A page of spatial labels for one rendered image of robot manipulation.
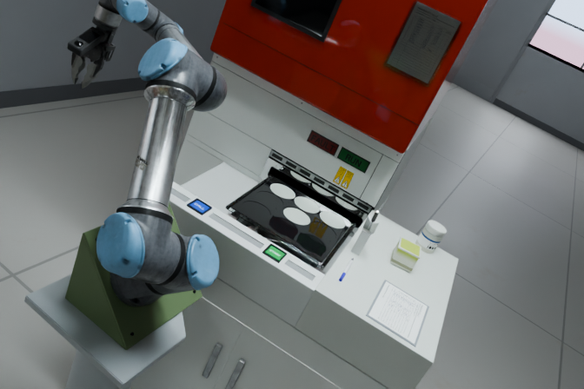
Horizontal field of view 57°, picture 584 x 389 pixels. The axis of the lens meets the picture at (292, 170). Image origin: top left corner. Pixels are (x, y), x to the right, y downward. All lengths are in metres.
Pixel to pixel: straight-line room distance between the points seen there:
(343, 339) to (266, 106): 0.94
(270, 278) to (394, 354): 0.38
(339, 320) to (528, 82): 9.66
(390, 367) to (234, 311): 0.46
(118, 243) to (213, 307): 0.62
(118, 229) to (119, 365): 0.34
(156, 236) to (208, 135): 1.14
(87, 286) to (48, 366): 1.04
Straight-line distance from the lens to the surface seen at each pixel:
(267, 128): 2.07
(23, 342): 2.41
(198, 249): 1.17
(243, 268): 1.54
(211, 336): 1.71
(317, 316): 1.51
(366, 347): 1.51
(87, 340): 1.34
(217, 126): 2.17
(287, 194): 1.97
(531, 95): 10.93
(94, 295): 1.33
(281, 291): 1.52
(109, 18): 1.71
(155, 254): 1.10
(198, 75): 1.26
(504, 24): 10.89
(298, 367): 1.63
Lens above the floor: 1.80
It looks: 25 degrees down
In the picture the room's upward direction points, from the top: 24 degrees clockwise
